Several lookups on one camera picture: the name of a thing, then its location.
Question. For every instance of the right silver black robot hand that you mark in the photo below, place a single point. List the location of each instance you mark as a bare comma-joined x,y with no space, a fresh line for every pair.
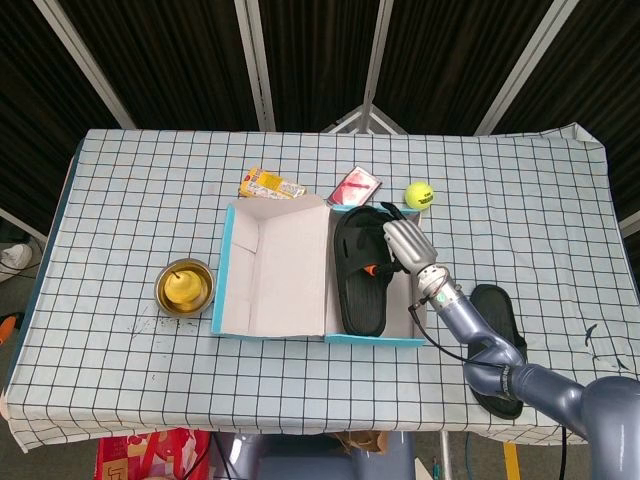
410,245

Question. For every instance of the black rubber slipper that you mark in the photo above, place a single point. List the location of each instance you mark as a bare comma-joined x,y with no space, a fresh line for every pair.
492,305
360,295

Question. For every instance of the light blue shoe box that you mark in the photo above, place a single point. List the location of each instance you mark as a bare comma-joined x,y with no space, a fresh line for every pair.
290,280

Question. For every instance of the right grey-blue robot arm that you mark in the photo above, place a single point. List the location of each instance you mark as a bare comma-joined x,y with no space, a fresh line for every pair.
540,385

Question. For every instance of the red and white packet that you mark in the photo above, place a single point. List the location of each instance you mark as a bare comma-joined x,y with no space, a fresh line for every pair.
356,184

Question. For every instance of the white black checkered tablecloth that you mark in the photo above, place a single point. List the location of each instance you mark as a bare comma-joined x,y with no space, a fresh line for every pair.
125,210

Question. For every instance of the red printed snack bag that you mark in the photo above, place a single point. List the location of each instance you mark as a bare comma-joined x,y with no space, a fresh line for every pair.
150,455

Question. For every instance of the yellow-green tennis ball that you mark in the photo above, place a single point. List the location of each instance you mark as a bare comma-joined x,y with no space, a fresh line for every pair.
419,195

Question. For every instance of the yellow snack packet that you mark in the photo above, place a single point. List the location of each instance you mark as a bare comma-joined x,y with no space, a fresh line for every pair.
265,182

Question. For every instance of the brown paper bag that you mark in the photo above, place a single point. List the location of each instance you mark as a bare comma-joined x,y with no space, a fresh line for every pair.
362,440

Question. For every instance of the metal table leg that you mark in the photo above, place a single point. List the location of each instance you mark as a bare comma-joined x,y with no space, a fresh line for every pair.
444,460

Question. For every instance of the yellow pear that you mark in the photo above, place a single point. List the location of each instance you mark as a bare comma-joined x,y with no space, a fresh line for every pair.
181,287

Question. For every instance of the steel bowl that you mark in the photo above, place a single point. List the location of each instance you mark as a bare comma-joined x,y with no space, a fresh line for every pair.
165,305

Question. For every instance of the white triangular frame foot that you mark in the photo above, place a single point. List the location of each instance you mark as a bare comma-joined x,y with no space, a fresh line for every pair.
345,121

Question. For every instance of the white partition frame post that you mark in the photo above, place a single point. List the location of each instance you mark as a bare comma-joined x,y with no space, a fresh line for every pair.
255,65
526,65
379,50
20,223
86,65
631,222

